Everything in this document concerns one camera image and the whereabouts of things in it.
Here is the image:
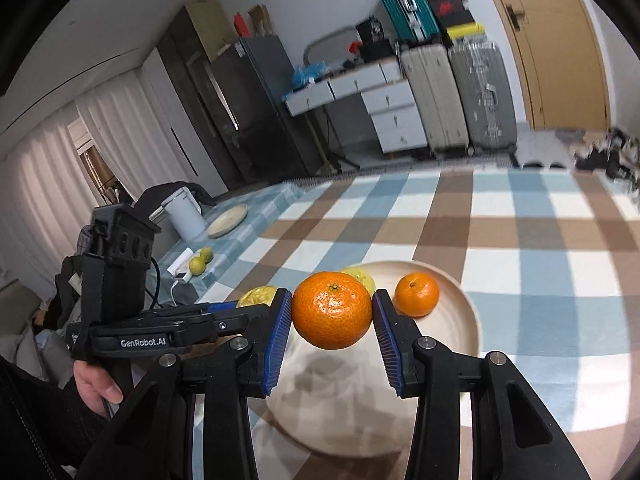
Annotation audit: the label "beige suitcase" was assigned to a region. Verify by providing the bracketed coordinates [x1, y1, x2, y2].
[400, 42, 471, 161]

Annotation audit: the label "pile of shoes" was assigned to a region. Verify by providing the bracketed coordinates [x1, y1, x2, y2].
[555, 127, 640, 182]

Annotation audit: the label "blue plastic bag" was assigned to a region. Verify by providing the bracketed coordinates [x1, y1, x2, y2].
[291, 60, 332, 89]

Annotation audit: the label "brown carton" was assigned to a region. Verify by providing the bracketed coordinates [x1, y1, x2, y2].
[248, 5, 274, 37]

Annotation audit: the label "pale curtains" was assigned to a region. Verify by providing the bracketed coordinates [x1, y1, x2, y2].
[0, 67, 162, 283]

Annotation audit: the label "grey suitcase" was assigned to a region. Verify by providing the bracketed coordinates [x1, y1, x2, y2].
[447, 40, 519, 159]

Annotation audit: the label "teal checked tablecloth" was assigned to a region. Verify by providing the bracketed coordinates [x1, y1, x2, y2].
[150, 180, 307, 307]

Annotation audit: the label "black red box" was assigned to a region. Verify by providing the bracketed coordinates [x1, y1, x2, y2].
[424, 0, 472, 29]

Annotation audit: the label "large cardboard box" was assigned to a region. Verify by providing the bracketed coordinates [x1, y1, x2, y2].
[185, 0, 237, 61]

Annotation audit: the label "white wardrobe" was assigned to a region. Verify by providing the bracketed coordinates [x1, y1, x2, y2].
[139, 52, 201, 187]

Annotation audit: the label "rounded mirror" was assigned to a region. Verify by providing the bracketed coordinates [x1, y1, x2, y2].
[304, 25, 362, 69]

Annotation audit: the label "white cable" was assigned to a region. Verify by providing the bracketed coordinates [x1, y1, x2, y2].
[169, 275, 192, 307]

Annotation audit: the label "person's left forearm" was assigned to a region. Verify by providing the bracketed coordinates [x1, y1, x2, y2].
[0, 355, 112, 480]

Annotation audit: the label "small orange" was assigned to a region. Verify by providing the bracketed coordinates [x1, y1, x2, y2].
[395, 272, 440, 317]

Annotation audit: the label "large beige plate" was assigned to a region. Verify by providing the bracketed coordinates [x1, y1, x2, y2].
[235, 260, 482, 460]

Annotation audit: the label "yellow guava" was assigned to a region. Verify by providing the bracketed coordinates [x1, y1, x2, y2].
[340, 267, 377, 297]
[236, 285, 279, 309]

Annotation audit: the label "large orange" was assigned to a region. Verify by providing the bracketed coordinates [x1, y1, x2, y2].
[292, 271, 374, 351]

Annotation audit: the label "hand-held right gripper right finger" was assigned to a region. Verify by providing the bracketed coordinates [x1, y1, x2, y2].
[372, 289, 593, 480]

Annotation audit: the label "dark grey fridge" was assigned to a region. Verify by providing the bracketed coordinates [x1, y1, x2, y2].
[209, 35, 312, 182]

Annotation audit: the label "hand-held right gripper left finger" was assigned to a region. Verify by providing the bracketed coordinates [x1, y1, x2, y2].
[75, 287, 293, 480]

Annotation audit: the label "yellow box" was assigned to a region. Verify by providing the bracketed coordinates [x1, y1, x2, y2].
[445, 22, 486, 41]

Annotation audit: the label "dark wardrobe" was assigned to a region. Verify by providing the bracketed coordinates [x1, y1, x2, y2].
[156, 7, 243, 196]

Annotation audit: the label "wooden door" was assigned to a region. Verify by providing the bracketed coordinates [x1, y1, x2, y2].
[472, 0, 614, 131]

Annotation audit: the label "white desk with drawers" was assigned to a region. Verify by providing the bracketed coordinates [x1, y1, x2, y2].
[285, 57, 431, 156]

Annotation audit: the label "small beige plate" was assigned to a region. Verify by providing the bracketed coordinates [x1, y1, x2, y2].
[207, 205, 249, 239]

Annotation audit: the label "white charger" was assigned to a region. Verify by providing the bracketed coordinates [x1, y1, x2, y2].
[167, 247, 196, 279]

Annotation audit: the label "brown blue checked tablecloth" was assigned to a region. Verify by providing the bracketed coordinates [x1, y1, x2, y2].
[192, 167, 640, 480]

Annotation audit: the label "person's left hand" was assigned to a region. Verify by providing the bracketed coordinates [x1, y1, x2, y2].
[74, 360, 124, 418]

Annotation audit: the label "black desk clutter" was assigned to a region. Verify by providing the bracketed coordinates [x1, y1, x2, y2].
[356, 17, 397, 64]

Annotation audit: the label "white lidded container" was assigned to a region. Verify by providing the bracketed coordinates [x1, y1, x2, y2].
[161, 186, 207, 241]

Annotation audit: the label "black cloth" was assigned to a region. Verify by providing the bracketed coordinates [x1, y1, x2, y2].
[132, 183, 218, 222]

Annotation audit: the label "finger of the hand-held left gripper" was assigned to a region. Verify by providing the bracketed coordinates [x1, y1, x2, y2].
[145, 301, 241, 322]
[192, 314, 251, 348]

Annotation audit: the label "window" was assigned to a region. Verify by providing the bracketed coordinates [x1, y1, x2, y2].
[67, 117, 137, 202]

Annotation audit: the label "teal suitcase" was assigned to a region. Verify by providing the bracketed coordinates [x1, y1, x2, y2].
[369, 0, 436, 44]

